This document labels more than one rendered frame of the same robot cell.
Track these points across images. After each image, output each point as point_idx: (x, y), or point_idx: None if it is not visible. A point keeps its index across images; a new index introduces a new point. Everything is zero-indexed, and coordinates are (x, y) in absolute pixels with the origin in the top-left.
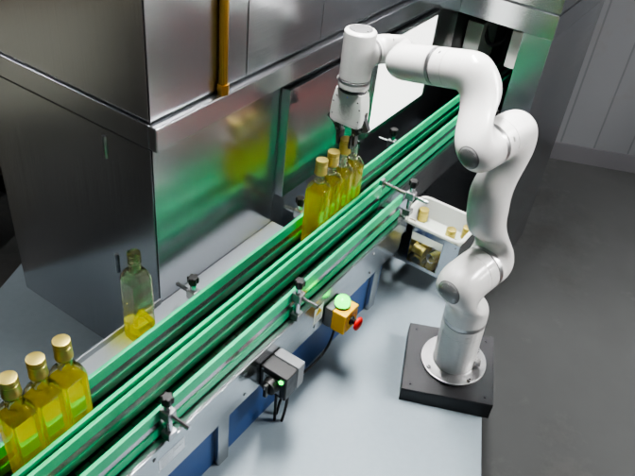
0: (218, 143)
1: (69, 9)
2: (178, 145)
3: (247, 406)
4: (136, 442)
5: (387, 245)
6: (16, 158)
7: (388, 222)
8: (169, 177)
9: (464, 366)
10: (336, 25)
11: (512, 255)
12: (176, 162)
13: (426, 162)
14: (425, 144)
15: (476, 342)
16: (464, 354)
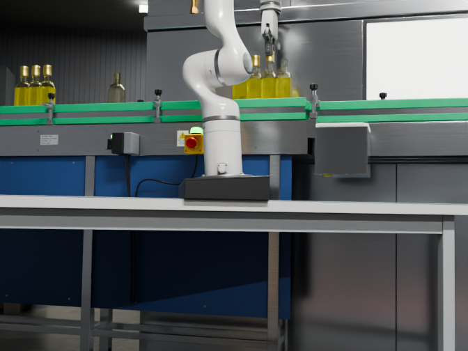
0: (193, 46)
1: None
2: (163, 35)
3: (117, 175)
4: (36, 115)
5: (281, 134)
6: None
7: (287, 115)
8: (157, 51)
9: (207, 166)
10: (308, 0)
11: (229, 44)
12: (161, 44)
13: (407, 122)
14: (400, 99)
15: (210, 134)
16: (205, 148)
